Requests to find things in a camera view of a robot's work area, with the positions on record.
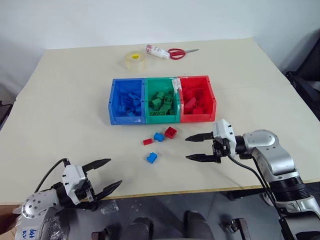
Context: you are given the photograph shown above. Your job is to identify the crumpled clear plastic bag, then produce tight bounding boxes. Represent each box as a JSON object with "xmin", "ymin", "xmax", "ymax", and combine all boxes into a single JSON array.
[{"xmin": 100, "ymin": 199, "xmax": 120, "ymax": 215}]

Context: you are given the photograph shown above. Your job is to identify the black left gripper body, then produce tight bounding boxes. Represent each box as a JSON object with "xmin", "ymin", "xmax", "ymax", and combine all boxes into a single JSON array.
[{"xmin": 74, "ymin": 174, "xmax": 99, "ymax": 211}]

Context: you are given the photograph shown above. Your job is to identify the white glue bottle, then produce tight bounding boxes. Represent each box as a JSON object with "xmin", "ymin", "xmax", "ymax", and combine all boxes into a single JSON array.
[{"xmin": 144, "ymin": 43, "xmax": 171, "ymax": 61}]

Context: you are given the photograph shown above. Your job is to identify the clear adhesive tape roll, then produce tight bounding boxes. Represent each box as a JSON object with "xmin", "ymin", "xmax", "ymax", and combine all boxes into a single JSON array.
[{"xmin": 124, "ymin": 50, "xmax": 148, "ymax": 74}]

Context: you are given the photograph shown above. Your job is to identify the red plastic bin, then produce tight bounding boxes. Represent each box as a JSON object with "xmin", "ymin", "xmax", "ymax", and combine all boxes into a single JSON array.
[{"xmin": 176, "ymin": 75, "xmax": 217, "ymax": 124}]

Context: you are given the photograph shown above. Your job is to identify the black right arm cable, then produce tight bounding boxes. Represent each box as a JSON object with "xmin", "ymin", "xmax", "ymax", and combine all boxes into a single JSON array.
[{"xmin": 226, "ymin": 153, "xmax": 299, "ymax": 240}]

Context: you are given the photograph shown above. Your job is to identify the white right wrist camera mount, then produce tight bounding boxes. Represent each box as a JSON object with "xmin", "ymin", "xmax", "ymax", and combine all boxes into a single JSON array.
[{"xmin": 211, "ymin": 119, "xmax": 238, "ymax": 158}]

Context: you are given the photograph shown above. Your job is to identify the brown cardboard box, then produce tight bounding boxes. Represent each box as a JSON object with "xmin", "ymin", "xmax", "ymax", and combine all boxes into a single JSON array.
[{"xmin": 0, "ymin": 203, "xmax": 25, "ymax": 240}]

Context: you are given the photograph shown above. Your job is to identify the brown metal bracket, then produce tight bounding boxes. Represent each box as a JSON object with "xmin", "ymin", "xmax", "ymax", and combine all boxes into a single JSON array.
[
  {"xmin": 90, "ymin": 225, "xmax": 114, "ymax": 240},
  {"xmin": 220, "ymin": 217, "xmax": 249, "ymax": 240}
]

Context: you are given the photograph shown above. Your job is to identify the large red building block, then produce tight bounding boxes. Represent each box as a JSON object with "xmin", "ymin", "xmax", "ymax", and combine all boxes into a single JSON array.
[{"xmin": 164, "ymin": 126, "xmax": 178, "ymax": 140}]

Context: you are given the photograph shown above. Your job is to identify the black equipment beside table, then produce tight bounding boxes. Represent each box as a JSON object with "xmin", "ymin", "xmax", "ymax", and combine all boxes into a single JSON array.
[{"xmin": 285, "ymin": 29, "xmax": 320, "ymax": 121}]

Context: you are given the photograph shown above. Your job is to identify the blue plastic bin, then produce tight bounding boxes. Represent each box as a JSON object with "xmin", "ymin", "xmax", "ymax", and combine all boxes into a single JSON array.
[{"xmin": 107, "ymin": 78, "xmax": 147, "ymax": 126}]

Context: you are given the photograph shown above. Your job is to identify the red handled scissors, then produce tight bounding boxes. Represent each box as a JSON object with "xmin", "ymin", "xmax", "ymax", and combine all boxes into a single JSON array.
[{"xmin": 166, "ymin": 47, "xmax": 200, "ymax": 61}]

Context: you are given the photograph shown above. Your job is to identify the dark rounded shape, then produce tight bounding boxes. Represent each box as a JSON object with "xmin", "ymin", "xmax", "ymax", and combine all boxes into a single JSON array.
[{"xmin": 125, "ymin": 216, "xmax": 154, "ymax": 240}]

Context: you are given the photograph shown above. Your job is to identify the dark object beside table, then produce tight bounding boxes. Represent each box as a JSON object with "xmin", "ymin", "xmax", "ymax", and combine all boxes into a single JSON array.
[{"xmin": 0, "ymin": 100, "xmax": 14, "ymax": 131}]

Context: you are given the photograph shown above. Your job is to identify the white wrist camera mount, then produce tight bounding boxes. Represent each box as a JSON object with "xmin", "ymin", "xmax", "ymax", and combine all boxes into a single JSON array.
[
  {"xmin": 61, "ymin": 164, "xmax": 88, "ymax": 205},
  {"xmin": 211, "ymin": 119, "xmax": 238, "ymax": 158}
]

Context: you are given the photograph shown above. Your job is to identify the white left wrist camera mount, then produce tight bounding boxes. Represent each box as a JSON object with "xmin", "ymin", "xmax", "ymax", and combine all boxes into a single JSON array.
[{"xmin": 61, "ymin": 164, "xmax": 88, "ymax": 205}]

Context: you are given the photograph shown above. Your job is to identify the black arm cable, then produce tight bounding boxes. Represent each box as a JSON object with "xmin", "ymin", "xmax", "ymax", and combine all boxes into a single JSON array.
[
  {"xmin": 226, "ymin": 153, "xmax": 299, "ymax": 240},
  {"xmin": 34, "ymin": 157, "xmax": 71, "ymax": 194}
]

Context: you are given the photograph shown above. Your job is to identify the green plastic bin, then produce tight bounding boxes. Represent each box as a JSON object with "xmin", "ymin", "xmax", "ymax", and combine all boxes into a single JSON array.
[{"xmin": 144, "ymin": 76, "xmax": 182, "ymax": 125}]

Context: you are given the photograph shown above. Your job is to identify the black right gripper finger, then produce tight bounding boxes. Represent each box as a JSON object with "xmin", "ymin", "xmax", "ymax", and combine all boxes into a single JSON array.
[
  {"xmin": 184, "ymin": 132, "xmax": 216, "ymax": 144},
  {"xmin": 185, "ymin": 153, "xmax": 216, "ymax": 164}
]

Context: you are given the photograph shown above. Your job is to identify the white tape strip on bins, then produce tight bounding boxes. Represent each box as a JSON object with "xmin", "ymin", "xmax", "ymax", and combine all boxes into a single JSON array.
[{"xmin": 170, "ymin": 77, "xmax": 183, "ymax": 95}]

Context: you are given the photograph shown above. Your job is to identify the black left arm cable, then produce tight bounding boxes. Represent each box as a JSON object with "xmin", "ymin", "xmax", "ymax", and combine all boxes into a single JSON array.
[{"xmin": 34, "ymin": 157, "xmax": 71, "ymax": 194}]

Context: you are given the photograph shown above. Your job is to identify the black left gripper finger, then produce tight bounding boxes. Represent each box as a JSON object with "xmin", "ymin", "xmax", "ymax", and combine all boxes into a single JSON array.
[
  {"xmin": 93, "ymin": 179, "xmax": 124, "ymax": 201},
  {"xmin": 81, "ymin": 157, "xmax": 112, "ymax": 174}
]

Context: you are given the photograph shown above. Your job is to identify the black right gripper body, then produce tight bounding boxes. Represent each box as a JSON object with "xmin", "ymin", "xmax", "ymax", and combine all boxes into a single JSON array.
[{"xmin": 211, "ymin": 136, "xmax": 230, "ymax": 165}]

